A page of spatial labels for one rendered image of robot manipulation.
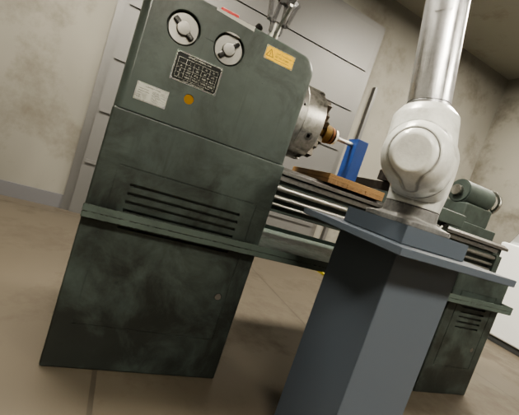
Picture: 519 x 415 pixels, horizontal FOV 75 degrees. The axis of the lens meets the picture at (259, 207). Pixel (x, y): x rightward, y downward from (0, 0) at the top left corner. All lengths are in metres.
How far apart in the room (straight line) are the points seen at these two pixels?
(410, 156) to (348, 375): 0.59
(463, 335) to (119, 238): 1.78
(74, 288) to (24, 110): 2.32
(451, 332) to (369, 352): 1.13
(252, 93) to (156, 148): 0.37
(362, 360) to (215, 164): 0.74
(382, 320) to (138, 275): 0.77
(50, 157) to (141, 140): 2.26
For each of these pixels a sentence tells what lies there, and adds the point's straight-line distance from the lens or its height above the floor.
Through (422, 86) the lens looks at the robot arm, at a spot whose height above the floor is 1.12.
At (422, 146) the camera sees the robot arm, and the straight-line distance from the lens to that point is 0.81.
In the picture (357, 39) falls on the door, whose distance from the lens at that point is 4.14.
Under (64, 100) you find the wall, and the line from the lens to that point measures 3.34.
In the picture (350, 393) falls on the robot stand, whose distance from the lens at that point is 1.06.
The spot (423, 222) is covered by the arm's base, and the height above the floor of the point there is 0.82.
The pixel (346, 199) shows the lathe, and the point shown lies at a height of 0.82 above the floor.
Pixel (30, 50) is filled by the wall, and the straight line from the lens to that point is 3.42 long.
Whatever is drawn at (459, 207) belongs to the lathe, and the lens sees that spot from 2.18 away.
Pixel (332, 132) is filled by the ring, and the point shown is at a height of 1.09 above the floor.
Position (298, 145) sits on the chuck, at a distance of 1.43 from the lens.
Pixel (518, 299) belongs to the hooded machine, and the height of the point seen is 0.48.
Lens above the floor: 0.80
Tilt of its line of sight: 5 degrees down
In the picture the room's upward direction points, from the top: 18 degrees clockwise
